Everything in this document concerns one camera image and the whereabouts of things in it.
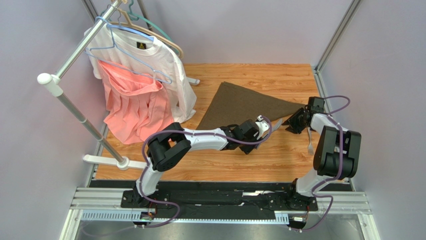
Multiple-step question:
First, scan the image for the silver fork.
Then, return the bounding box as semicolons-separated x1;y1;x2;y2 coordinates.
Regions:
306;127;315;156

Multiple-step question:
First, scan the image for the olive brown cloth napkin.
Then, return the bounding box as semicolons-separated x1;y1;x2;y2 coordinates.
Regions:
196;82;304;130

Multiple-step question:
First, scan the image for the silver table knife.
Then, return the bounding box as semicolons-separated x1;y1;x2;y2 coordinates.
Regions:
271;118;283;132

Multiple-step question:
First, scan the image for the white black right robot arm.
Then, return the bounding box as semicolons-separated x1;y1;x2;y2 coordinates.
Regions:
284;96;362;210

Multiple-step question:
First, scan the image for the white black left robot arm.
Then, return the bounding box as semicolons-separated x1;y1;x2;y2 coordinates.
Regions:
120;116;273;208

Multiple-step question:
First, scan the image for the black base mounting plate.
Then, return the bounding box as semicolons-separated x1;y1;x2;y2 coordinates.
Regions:
89;180;319;220

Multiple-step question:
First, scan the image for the pink pleated skirt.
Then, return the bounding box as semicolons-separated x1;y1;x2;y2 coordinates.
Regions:
98;61;174;145

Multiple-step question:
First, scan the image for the white t-shirt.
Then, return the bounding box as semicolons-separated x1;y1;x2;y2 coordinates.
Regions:
86;25;197;123

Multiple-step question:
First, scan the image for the teal clothes hanger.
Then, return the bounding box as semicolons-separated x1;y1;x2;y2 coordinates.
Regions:
116;0;184;59

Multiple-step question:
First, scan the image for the wooden clothes hanger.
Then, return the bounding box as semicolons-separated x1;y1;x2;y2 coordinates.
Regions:
110;8;184;59

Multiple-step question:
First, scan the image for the white clothes rack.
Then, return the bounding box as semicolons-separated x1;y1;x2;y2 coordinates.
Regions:
37;0;196;171

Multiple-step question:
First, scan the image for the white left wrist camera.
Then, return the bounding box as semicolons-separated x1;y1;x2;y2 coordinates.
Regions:
255;115;271;140

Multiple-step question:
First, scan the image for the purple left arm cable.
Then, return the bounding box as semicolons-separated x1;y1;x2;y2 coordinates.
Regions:
133;115;274;229

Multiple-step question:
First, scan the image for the blue wire hanger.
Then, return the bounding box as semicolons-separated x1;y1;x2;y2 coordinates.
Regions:
84;16;173;85

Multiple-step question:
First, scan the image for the aluminium frame rail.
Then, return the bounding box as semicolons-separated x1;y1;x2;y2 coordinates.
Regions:
58;0;382;240

